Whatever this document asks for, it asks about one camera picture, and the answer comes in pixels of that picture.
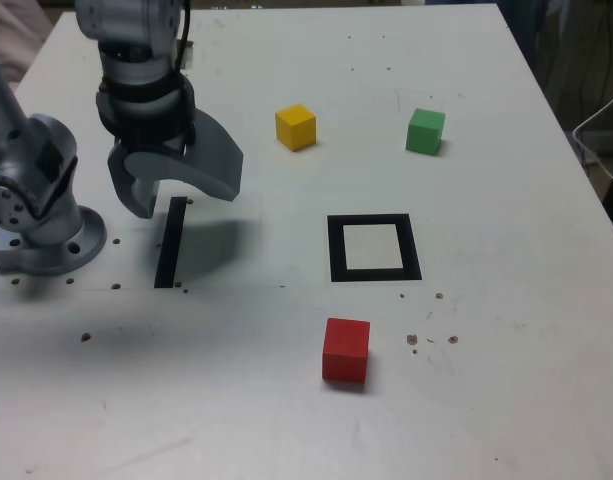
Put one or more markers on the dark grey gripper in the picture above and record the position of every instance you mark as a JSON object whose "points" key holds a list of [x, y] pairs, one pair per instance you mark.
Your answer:
{"points": [[173, 145]]}

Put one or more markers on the yellow cube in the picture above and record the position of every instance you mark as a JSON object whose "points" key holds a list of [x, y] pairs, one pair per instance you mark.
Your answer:
{"points": [[296, 127]]}

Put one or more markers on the red cube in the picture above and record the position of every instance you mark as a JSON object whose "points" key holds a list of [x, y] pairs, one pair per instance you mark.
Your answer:
{"points": [[346, 350]]}

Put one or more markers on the green cube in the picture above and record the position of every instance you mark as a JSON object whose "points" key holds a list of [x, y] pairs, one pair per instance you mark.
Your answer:
{"points": [[425, 132]]}

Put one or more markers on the black tape square outline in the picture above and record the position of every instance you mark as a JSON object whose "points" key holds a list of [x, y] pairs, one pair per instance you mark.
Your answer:
{"points": [[336, 250]]}

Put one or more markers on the black tape strip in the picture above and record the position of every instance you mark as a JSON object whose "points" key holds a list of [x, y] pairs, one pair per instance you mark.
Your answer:
{"points": [[170, 245]]}

